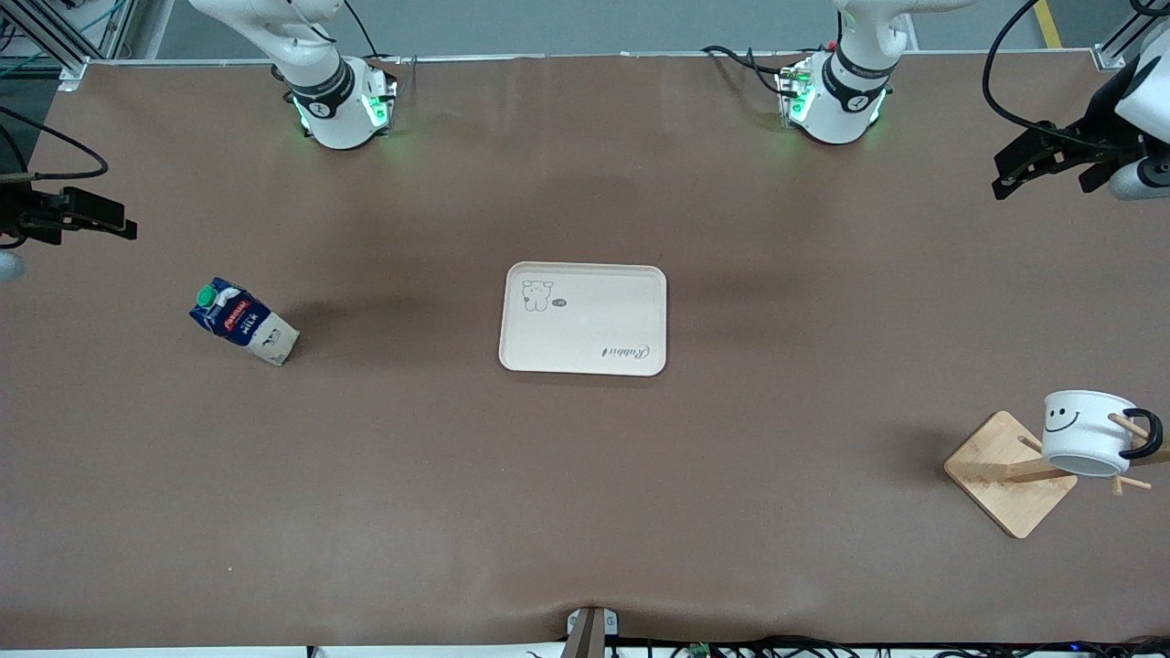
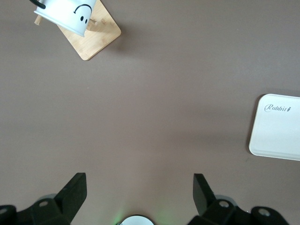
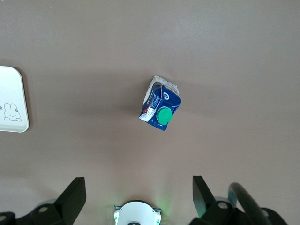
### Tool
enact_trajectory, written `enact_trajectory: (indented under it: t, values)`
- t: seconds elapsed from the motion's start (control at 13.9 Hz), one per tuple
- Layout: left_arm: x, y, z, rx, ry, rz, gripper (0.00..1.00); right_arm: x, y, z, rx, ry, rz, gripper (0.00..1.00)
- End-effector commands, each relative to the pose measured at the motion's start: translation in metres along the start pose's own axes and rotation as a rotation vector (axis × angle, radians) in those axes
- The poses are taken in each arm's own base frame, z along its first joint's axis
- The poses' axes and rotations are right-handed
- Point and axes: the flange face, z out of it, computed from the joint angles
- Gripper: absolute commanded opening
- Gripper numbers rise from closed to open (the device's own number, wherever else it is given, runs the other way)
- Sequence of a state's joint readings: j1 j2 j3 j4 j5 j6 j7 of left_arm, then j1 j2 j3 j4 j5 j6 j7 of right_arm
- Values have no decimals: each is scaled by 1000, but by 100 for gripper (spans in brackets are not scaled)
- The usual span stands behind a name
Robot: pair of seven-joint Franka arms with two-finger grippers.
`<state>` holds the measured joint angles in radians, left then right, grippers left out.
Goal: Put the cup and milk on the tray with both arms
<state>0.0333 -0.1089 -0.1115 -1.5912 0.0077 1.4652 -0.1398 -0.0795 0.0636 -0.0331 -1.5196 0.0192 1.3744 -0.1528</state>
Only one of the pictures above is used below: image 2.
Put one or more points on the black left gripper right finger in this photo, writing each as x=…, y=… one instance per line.
x=206, y=206

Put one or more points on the wooden cup rack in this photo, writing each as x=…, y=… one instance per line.
x=98, y=39

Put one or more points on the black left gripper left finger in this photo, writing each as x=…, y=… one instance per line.
x=68, y=201

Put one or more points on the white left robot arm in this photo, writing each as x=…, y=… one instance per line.
x=137, y=220

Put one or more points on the white rectangular tray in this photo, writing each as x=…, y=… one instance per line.
x=276, y=131

